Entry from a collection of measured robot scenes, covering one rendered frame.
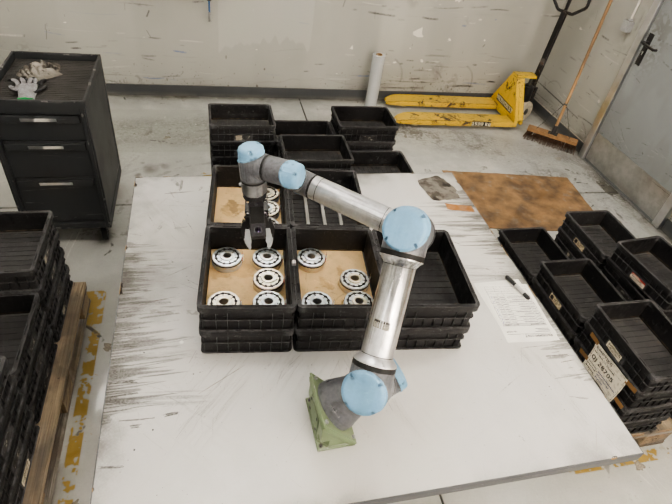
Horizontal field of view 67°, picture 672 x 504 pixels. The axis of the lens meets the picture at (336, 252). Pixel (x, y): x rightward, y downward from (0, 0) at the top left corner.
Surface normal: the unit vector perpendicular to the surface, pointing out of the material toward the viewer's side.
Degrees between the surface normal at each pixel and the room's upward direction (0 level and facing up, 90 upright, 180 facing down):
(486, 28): 90
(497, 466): 0
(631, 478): 0
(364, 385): 59
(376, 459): 0
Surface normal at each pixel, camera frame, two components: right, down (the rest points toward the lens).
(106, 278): 0.12, -0.75
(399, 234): -0.25, -0.18
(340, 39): 0.21, 0.66
